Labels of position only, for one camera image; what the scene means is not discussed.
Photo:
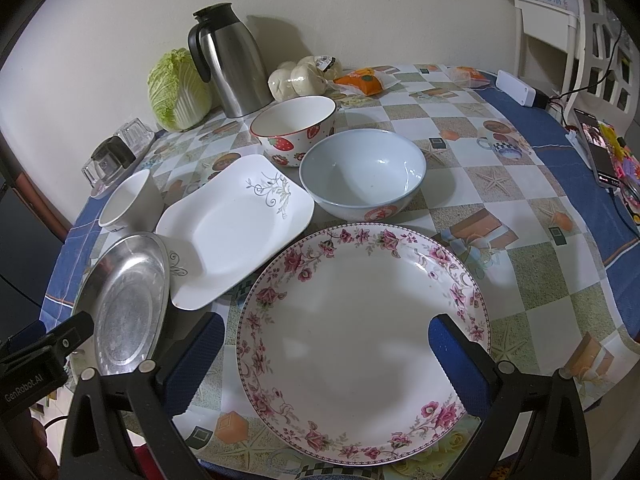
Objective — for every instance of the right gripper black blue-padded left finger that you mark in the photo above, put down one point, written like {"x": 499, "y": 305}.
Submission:
{"x": 96, "y": 444}

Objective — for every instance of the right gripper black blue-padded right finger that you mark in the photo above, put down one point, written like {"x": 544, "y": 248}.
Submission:
{"x": 555, "y": 444}

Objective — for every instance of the round steel plate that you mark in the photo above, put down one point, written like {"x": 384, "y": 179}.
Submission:
{"x": 126, "y": 294}

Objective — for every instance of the small white bowl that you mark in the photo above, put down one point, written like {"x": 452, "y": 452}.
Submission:
{"x": 135, "y": 206}

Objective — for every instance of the floral rimmed round plate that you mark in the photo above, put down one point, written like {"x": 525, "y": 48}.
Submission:
{"x": 332, "y": 347}

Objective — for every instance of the strawberry pattern bowl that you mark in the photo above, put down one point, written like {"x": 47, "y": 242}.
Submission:
{"x": 289, "y": 129}

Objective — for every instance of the pale blue bowl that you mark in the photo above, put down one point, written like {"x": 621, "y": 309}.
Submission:
{"x": 363, "y": 174}

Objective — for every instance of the white square plate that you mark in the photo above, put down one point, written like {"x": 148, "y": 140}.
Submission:
{"x": 229, "y": 227}

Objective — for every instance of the clear glass cup tray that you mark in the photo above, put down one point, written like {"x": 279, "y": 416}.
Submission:
{"x": 115, "y": 158}

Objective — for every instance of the smartphone with lit screen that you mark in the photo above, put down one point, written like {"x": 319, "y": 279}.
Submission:
{"x": 594, "y": 143}

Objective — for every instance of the patterned blue tablecloth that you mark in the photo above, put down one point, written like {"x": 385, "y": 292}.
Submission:
{"x": 574, "y": 268}

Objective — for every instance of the napa cabbage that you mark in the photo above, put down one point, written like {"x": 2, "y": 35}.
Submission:
{"x": 178, "y": 97}

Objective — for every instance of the white power strip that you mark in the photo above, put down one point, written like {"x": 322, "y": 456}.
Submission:
{"x": 518, "y": 90}

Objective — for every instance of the white lattice chair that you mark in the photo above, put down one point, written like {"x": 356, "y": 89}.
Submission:
{"x": 607, "y": 78}

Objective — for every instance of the steel thermos jug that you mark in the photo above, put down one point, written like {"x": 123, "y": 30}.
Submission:
{"x": 226, "y": 55}

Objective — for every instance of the small orange packet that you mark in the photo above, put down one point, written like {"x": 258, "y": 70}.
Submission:
{"x": 467, "y": 77}

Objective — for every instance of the bag of steamed buns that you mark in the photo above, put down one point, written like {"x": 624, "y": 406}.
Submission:
{"x": 310, "y": 76}

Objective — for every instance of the orange snack packet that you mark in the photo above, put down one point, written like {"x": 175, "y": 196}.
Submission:
{"x": 366, "y": 82}

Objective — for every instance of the white shelf unit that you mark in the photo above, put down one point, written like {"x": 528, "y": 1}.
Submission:
{"x": 552, "y": 22}

